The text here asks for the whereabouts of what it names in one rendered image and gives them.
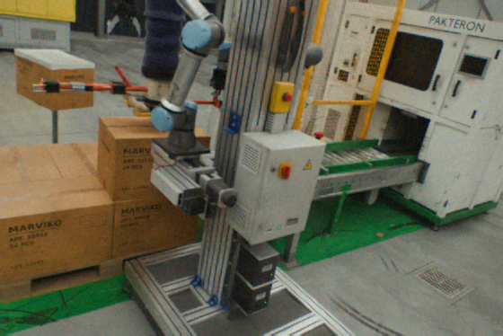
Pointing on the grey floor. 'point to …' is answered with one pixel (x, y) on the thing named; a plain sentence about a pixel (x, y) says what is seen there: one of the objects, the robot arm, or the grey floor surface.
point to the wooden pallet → (13, 290)
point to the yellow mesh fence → (366, 91)
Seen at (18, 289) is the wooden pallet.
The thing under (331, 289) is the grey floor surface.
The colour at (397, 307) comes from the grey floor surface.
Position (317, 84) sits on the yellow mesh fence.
